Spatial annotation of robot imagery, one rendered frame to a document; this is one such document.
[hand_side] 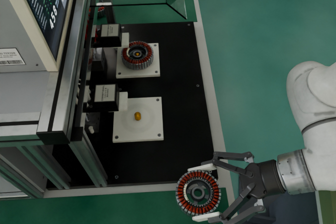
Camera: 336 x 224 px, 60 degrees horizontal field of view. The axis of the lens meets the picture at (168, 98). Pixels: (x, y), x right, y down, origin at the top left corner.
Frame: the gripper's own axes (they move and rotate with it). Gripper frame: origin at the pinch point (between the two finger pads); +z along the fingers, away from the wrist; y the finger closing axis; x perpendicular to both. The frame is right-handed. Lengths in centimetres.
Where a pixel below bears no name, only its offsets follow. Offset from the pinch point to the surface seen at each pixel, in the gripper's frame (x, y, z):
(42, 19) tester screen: -49, -20, 5
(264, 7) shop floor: 111, -171, -28
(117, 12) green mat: -7, -79, 25
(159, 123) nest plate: -1.4, -22.5, 10.0
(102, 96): -20.8, -23.8, 15.7
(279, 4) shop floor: 118, -174, -39
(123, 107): -14.7, -22.7, 13.2
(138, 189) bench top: -1.7, -3.9, 17.3
